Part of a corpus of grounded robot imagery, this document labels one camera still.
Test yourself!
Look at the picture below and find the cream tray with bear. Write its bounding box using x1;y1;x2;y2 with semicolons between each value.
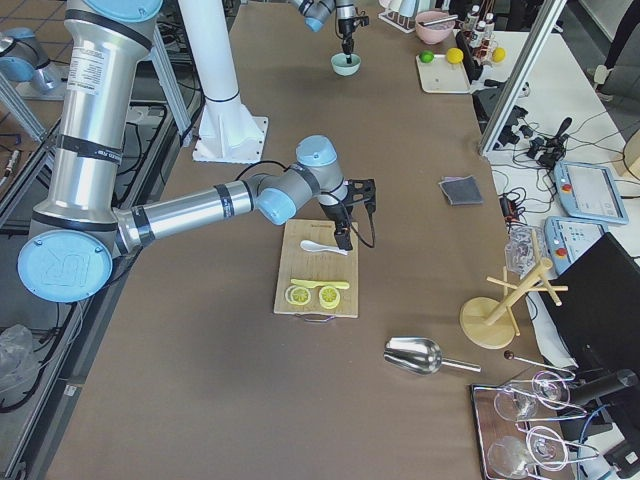
415;54;471;94

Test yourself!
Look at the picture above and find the yellow plastic knife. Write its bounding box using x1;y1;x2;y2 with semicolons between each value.
290;279;350;290

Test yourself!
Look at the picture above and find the yellow lemon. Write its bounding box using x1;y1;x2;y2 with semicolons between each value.
445;48;464;65

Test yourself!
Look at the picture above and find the steel scoop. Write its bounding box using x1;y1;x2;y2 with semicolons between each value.
383;336;482;375

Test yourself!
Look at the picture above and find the white ceramic spoon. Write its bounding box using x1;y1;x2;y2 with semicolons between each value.
299;240;348;256

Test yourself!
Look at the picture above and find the lemon slice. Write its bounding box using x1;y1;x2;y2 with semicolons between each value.
318;285;341;310
284;285;312;306

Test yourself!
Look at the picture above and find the lower lemon slice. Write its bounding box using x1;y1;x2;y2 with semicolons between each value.
318;285;341;310

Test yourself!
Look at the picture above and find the wooden mug tree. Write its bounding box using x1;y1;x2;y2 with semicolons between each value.
459;231;569;349

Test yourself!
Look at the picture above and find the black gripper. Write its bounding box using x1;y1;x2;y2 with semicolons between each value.
335;14;370;64
321;200;353;251

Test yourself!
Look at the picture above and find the teach pendant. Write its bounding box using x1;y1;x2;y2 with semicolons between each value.
544;216;609;275
553;160;629;225

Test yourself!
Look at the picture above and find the bamboo cutting board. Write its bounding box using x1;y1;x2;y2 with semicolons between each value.
273;219;359;318

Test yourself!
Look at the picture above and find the wine glass rack tray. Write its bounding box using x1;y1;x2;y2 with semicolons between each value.
470;370;599;479

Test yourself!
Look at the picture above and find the upper teach pendant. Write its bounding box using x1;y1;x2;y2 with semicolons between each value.
553;160;629;225

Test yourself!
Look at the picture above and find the black monitor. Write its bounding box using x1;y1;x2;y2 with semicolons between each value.
544;233;639;372

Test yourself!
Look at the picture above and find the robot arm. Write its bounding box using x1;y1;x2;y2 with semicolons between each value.
17;1;353;303
292;0;370;65

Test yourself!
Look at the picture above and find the pale green bowl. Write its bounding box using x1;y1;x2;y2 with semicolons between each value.
330;53;361;76

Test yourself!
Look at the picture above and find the aluminium frame post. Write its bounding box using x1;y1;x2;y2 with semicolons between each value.
478;0;567;156

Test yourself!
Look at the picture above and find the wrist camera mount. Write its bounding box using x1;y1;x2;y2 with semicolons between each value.
343;179;376;214

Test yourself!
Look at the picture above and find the green lime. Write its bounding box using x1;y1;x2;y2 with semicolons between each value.
419;50;434;63

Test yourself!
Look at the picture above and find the lower teach pendant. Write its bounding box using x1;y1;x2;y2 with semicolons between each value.
544;216;609;275

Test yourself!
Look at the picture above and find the grey folded cloth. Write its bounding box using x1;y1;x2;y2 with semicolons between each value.
439;176;484;206

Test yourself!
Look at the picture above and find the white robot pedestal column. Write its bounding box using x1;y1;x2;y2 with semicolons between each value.
179;0;268;164

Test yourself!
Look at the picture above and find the pink bowl with ice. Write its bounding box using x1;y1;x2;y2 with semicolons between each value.
415;10;456;45

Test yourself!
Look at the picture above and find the upper lemon slice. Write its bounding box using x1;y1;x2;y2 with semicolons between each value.
284;285;312;306

